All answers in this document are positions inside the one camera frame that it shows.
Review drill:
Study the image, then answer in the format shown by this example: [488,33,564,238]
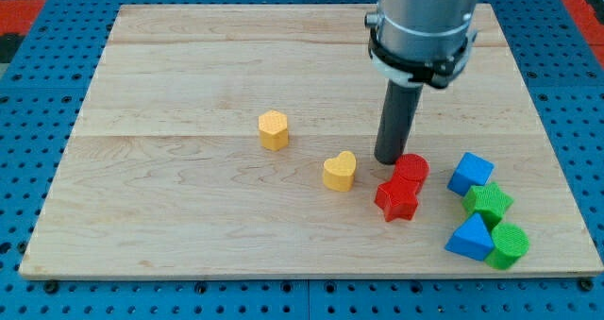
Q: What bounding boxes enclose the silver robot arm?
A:
[364,0,478,89]

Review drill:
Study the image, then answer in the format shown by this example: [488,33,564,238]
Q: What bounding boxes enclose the yellow heart block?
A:
[322,151,357,192]

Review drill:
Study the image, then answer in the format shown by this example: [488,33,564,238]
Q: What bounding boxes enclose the yellow hexagon block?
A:
[258,110,289,151]

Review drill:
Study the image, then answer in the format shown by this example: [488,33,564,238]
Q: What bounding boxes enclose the wooden board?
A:
[19,4,603,280]

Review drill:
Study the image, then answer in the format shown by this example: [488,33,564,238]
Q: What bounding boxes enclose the red star block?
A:
[374,177,421,222]

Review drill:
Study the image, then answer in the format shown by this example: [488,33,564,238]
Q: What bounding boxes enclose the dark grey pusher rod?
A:
[374,80,423,165]

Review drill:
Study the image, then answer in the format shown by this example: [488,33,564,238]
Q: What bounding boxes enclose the red cylinder block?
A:
[394,153,430,194]

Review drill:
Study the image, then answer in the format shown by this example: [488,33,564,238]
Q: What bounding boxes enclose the blue cube block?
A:
[447,152,495,196]

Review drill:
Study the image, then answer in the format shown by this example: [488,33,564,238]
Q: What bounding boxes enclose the blue triangle block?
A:
[445,213,495,261]

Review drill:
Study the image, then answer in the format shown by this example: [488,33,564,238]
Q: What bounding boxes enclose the green star block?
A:
[461,182,514,231]

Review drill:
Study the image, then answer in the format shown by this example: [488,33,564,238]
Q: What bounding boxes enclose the green cylinder block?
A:
[484,223,530,270]

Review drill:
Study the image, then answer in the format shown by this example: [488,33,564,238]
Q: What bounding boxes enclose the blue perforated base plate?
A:
[1,0,603,319]

